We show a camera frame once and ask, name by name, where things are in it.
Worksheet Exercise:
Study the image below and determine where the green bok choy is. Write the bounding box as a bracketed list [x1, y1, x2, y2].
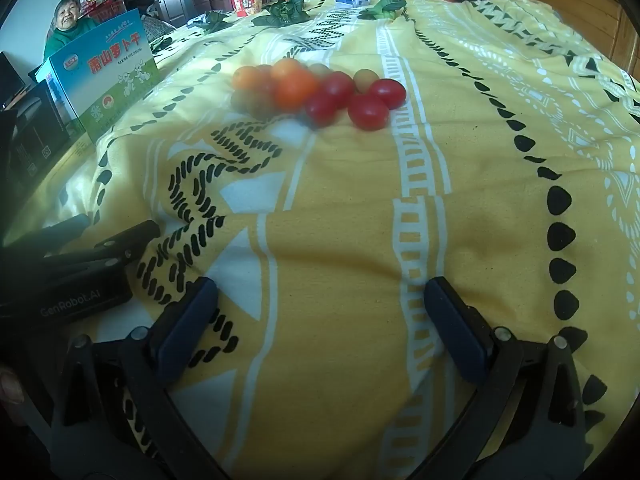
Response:
[359, 0, 408, 21]
[251, 0, 313, 28]
[190, 10, 233, 33]

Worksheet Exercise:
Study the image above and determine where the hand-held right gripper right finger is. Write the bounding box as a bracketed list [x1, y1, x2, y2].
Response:
[400, 276, 588, 480]

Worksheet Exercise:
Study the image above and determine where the yellow patterned blanket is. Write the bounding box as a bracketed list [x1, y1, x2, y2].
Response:
[15, 0, 640, 480]

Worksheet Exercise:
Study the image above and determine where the red plastic bag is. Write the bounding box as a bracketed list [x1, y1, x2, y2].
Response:
[82, 0, 126, 23]

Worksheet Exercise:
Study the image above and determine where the blue green cardboard box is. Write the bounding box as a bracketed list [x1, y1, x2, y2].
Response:
[35, 8, 163, 143]

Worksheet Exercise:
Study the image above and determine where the orange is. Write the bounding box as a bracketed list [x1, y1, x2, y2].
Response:
[232, 66, 275, 98]
[272, 69, 321, 112]
[271, 58, 306, 81]

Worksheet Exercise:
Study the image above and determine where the wooden headboard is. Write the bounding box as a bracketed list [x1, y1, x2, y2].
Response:
[525, 0, 640, 81]

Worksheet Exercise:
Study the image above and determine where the person's left hand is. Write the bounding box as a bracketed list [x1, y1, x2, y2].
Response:
[0, 367, 25, 407]

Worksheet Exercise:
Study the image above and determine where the black cardboard box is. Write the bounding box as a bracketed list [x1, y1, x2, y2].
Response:
[0, 80, 71, 181]

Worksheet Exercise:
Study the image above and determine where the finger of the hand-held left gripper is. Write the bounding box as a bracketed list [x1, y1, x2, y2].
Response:
[0, 214, 92, 261]
[50, 220, 162, 275]

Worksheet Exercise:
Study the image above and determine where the red round fruit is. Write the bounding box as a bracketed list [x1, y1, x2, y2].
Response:
[369, 78, 407, 110]
[304, 91, 338, 128]
[320, 71, 356, 110]
[347, 93, 390, 132]

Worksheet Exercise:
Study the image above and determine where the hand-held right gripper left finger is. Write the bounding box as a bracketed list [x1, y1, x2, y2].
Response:
[50, 276, 231, 480]

